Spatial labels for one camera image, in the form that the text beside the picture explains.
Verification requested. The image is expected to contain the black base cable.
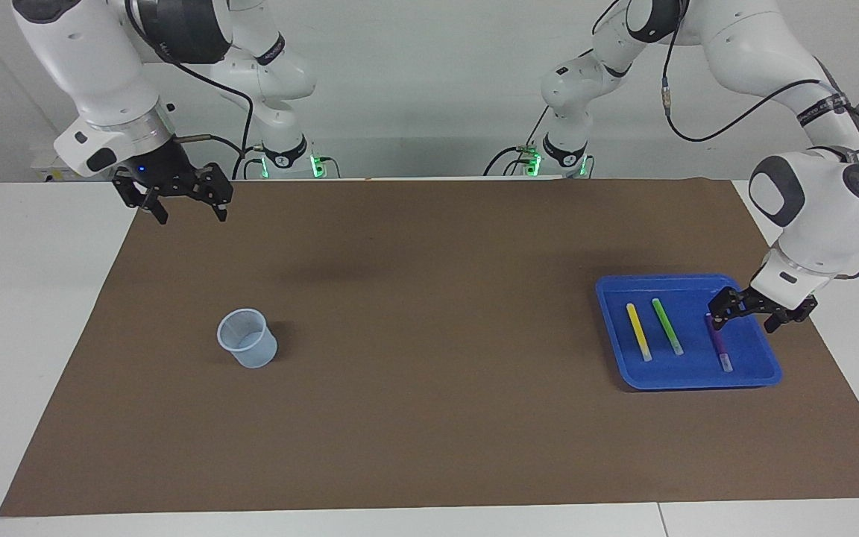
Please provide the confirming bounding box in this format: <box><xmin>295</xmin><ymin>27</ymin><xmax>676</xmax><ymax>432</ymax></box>
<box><xmin>483</xmin><ymin>104</ymin><xmax>553</xmax><ymax>178</ymax></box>
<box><xmin>232</xmin><ymin>144</ymin><xmax>266</xmax><ymax>180</ymax></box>

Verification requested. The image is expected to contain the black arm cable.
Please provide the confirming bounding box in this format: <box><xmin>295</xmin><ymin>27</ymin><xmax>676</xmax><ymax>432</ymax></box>
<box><xmin>659</xmin><ymin>0</ymin><xmax>859</xmax><ymax>282</ymax></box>
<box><xmin>125</xmin><ymin>0</ymin><xmax>256</xmax><ymax>181</ymax></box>

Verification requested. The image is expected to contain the green pen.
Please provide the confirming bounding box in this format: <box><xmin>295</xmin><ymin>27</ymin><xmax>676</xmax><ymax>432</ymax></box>
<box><xmin>651</xmin><ymin>298</ymin><xmax>685</xmax><ymax>357</ymax></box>

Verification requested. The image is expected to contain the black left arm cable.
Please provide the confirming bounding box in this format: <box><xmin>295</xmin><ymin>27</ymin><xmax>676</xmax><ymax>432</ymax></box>
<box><xmin>659</xmin><ymin>0</ymin><xmax>859</xmax><ymax>282</ymax></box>

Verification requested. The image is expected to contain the brown table mat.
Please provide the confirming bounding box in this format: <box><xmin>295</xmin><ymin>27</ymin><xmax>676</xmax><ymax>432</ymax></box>
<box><xmin>0</xmin><ymin>178</ymin><xmax>859</xmax><ymax>518</ymax></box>

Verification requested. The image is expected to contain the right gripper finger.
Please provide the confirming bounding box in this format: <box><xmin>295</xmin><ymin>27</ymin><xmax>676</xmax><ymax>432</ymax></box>
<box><xmin>112</xmin><ymin>173</ymin><xmax>170</xmax><ymax>226</ymax></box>
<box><xmin>197</xmin><ymin>161</ymin><xmax>235</xmax><ymax>223</ymax></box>

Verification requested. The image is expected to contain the blue plastic tray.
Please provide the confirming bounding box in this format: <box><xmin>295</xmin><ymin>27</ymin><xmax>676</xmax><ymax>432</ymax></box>
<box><xmin>595</xmin><ymin>273</ymin><xmax>783</xmax><ymax>392</ymax></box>

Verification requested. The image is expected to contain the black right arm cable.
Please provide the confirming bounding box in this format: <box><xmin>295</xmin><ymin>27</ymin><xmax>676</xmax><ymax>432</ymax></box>
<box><xmin>125</xmin><ymin>0</ymin><xmax>256</xmax><ymax>181</ymax></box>

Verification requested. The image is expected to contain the purple pen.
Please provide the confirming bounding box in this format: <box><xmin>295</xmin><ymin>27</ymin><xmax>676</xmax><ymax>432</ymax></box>
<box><xmin>705</xmin><ymin>313</ymin><xmax>734</xmax><ymax>374</ymax></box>

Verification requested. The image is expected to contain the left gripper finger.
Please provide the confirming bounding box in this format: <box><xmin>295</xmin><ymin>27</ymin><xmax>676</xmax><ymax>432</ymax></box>
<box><xmin>707</xmin><ymin>286</ymin><xmax>757</xmax><ymax>332</ymax></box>
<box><xmin>763</xmin><ymin>295</ymin><xmax>819</xmax><ymax>335</ymax></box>

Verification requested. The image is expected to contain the clear plastic cup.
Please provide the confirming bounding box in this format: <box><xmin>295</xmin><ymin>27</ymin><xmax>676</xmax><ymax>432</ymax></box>
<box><xmin>216</xmin><ymin>308</ymin><xmax>278</xmax><ymax>370</ymax></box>

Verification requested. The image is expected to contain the yellow pen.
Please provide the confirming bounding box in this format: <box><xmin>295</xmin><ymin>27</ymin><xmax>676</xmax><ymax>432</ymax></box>
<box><xmin>626</xmin><ymin>302</ymin><xmax>654</xmax><ymax>364</ymax></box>

